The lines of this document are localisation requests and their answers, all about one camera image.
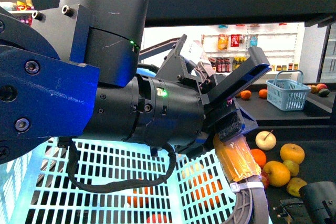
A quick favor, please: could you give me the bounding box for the brown kiwi upper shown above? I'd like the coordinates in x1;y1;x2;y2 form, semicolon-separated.
283;160;300;177

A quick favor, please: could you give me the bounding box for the row of sauce bottles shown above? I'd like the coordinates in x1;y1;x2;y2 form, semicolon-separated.
209;56;247;73

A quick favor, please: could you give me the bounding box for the black fruit shelf tray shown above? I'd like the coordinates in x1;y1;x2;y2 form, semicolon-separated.
246;127;335;223

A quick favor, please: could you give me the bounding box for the large light blue basket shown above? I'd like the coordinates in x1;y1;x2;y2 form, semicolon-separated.
1;138;236;223

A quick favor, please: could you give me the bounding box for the orange yellow apple right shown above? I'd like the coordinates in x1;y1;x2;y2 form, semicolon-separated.
280;143;305;165

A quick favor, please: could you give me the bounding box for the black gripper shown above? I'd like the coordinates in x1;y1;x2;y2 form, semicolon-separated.
156;35;271;158

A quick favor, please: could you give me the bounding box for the orange tangerine centre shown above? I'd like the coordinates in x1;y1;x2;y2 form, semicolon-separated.
250;148;267;169

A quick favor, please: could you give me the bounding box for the orange far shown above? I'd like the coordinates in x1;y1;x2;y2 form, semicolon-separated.
240;90;252;100

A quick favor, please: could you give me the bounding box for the white round pear with stem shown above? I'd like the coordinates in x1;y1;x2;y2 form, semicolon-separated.
255;130;277;151

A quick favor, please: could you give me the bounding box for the red apple centre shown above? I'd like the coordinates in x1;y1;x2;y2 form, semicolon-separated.
260;170;270;189

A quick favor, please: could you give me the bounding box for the small blue shopping basket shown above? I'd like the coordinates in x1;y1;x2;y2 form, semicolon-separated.
266;70;311;111

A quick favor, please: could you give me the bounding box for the black cable loop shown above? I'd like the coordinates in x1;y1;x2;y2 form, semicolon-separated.
67;140;177;194

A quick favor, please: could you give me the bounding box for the far black fruit shelf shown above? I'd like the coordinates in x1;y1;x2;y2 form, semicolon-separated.
237;83;335;127

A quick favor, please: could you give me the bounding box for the grey cable bundle taped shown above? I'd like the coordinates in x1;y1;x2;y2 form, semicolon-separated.
213;134;269;223

